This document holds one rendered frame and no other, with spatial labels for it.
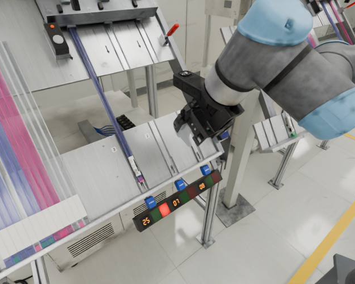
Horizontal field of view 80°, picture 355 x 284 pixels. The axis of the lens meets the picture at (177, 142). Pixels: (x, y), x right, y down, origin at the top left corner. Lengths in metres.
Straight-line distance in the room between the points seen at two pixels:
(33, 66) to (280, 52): 0.60
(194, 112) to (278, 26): 0.21
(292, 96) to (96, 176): 0.50
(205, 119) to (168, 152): 0.29
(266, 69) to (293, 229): 1.35
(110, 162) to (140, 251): 0.82
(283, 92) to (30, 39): 0.64
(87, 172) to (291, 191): 1.45
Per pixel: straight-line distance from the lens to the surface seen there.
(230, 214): 1.48
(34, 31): 0.76
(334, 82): 0.31
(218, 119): 0.39
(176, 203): 0.70
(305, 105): 0.30
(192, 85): 0.43
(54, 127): 1.23
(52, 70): 0.70
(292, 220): 1.60
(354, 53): 0.43
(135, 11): 0.80
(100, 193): 0.62
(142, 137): 0.66
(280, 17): 0.28
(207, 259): 1.33
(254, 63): 0.30
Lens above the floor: 1.22
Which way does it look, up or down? 38 degrees down
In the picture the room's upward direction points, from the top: straight up
